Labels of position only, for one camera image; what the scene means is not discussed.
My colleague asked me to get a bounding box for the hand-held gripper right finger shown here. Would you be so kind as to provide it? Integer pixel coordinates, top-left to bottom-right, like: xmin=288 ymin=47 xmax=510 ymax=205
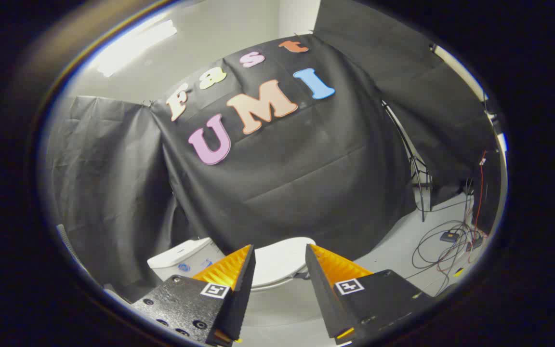
xmin=305 ymin=244 xmax=436 ymax=345

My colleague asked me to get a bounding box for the tangle of black cables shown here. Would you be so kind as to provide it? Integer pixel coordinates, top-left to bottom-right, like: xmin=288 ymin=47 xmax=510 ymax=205
xmin=411 ymin=193 xmax=488 ymax=295

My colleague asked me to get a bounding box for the black backdrop stand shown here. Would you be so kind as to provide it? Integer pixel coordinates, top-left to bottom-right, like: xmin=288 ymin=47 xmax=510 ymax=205
xmin=383 ymin=100 xmax=433 ymax=222

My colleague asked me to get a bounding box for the ceiling light panel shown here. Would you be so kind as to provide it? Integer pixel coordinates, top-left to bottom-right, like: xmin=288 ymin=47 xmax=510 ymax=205
xmin=97 ymin=19 xmax=178 ymax=78

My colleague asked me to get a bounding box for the white toilet lid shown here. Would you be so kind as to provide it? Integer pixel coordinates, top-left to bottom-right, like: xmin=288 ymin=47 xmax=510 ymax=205
xmin=251 ymin=237 xmax=317 ymax=292

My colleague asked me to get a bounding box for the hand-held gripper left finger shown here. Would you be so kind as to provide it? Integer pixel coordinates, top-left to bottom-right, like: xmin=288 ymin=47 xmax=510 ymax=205
xmin=131 ymin=244 xmax=256 ymax=347

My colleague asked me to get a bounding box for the white toilet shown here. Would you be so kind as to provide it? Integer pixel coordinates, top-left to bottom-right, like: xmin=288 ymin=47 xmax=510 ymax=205
xmin=147 ymin=237 xmax=317 ymax=295

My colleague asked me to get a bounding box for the mesh chair back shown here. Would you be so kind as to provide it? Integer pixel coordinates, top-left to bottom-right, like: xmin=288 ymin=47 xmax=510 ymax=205
xmin=56 ymin=224 xmax=90 ymax=275

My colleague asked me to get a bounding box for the red cable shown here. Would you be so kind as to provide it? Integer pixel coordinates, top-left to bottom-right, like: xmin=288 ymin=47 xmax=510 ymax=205
xmin=473 ymin=150 xmax=488 ymax=232

